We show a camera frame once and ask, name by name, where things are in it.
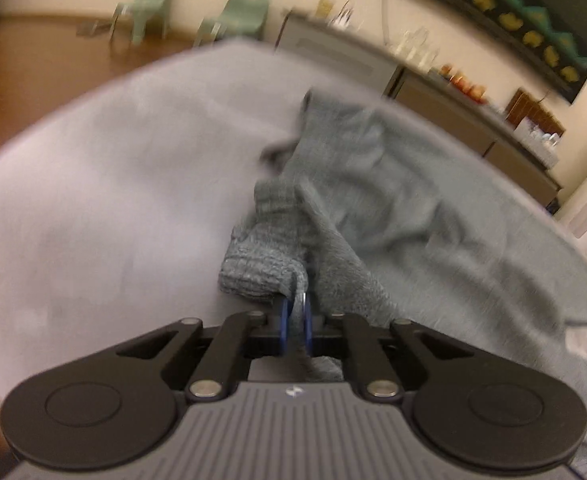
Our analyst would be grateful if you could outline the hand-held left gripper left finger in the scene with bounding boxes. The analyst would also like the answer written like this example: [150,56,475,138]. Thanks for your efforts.
[116,296,294,402]

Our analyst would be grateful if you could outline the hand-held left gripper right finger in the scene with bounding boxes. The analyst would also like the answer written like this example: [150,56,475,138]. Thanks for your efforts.
[301,292,474,402]

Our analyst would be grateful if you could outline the grey knitted sweater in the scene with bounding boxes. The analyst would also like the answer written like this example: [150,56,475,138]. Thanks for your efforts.
[217,87,587,382]

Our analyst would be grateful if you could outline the light grey bed sheet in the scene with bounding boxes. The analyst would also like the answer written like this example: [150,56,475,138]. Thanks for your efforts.
[0,39,587,480]

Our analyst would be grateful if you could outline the long grey sideboard cabinet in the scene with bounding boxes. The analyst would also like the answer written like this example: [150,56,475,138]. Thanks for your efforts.
[274,9,565,209]

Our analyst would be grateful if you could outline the pile of orange fruit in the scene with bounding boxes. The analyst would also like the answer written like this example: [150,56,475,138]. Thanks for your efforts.
[440,62,489,104]

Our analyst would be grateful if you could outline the white box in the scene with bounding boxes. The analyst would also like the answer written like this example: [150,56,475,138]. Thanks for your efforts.
[512,119,563,169]

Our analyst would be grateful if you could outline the clear glass bottles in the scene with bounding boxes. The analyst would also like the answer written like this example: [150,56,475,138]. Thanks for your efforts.
[395,26,443,69]

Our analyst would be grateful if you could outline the green plastic chair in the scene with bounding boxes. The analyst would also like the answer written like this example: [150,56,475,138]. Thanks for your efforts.
[194,0,275,50]
[109,0,175,47]

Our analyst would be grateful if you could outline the brown box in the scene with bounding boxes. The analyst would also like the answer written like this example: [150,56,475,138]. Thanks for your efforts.
[505,88,567,134]

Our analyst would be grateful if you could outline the dark wall painting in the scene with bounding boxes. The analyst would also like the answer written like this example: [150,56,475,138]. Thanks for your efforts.
[370,0,587,107]

